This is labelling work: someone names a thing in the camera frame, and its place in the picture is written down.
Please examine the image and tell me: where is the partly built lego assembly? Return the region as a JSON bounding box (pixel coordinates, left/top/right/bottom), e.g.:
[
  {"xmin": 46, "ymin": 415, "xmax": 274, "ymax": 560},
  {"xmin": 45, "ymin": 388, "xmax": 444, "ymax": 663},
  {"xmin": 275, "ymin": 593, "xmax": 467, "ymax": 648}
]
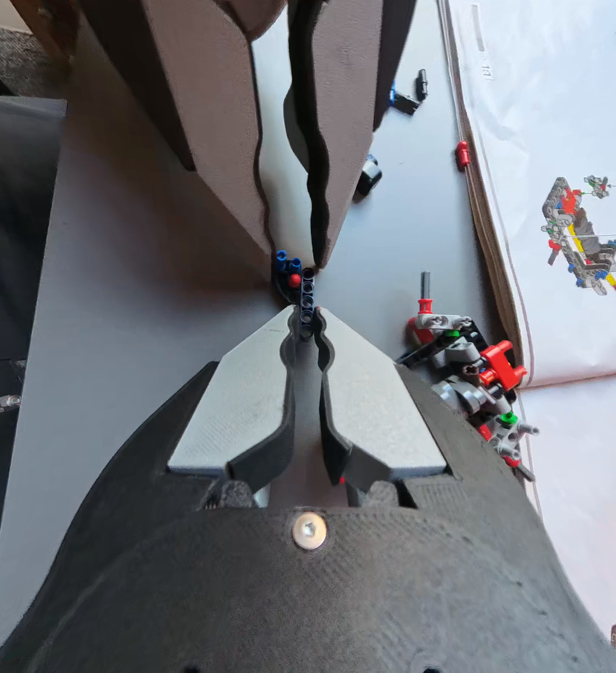
[{"xmin": 396, "ymin": 271, "xmax": 540, "ymax": 482}]

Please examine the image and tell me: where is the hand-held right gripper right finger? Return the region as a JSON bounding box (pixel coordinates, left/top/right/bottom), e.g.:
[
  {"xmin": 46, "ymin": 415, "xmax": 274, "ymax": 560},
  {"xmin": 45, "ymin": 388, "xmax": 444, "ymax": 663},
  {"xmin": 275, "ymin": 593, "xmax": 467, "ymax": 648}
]
[{"xmin": 314, "ymin": 306, "xmax": 449, "ymax": 490}]

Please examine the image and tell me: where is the wooden post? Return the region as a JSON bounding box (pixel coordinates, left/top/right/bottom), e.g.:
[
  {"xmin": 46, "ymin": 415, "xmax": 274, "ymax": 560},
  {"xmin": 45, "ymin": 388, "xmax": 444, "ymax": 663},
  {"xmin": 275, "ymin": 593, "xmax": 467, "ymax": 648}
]
[{"xmin": 9, "ymin": 0, "xmax": 80, "ymax": 72}]

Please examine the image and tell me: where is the lego instruction booklet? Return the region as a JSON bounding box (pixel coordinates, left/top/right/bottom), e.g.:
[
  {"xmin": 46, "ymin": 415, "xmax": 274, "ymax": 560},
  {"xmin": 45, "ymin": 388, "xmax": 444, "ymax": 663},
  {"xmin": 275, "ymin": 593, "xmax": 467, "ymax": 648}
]
[{"xmin": 436, "ymin": 0, "xmax": 616, "ymax": 673}]

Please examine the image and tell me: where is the black lego piece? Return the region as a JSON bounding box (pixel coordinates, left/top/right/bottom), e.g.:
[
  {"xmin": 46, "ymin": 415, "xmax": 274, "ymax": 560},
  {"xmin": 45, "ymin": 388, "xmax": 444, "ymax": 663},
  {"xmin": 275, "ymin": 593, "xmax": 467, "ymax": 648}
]
[{"xmin": 272, "ymin": 250, "xmax": 304, "ymax": 305}]

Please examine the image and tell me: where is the black connector with blue pin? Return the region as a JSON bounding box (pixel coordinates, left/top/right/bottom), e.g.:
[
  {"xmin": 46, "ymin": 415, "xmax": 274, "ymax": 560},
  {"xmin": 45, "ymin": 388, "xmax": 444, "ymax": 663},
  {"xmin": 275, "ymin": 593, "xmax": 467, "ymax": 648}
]
[{"xmin": 388, "ymin": 81, "xmax": 420, "ymax": 115}]

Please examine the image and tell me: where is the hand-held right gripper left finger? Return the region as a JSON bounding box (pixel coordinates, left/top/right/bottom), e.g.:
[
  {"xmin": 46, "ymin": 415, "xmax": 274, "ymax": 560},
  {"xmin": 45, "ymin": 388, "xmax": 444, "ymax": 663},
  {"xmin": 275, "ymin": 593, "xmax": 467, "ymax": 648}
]
[{"xmin": 166, "ymin": 305, "xmax": 297, "ymax": 494}]

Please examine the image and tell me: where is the black curved lego panel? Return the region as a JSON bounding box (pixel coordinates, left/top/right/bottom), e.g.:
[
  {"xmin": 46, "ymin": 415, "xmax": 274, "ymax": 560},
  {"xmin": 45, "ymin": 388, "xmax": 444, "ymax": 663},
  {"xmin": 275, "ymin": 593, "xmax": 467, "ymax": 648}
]
[{"xmin": 354, "ymin": 154, "xmax": 383, "ymax": 196}]

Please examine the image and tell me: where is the long black lego beam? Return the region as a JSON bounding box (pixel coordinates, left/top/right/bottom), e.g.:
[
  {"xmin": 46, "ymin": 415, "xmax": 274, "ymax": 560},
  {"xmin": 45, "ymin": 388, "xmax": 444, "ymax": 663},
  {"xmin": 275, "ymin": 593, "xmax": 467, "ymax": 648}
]
[{"xmin": 297, "ymin": 268, "xmax": 319, "ymax": 342}]

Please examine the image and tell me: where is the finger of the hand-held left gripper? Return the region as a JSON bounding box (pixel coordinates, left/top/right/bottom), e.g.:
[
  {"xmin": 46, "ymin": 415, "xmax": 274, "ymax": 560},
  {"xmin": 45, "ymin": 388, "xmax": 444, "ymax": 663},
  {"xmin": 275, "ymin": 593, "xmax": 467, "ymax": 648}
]
[
  {"xmin": 283, "ymin": 0, "xmax": 385, "ymax": 268},
  {"xmin": 144, "ymin": 0, "xmax": 276, "ymax": 266}
]

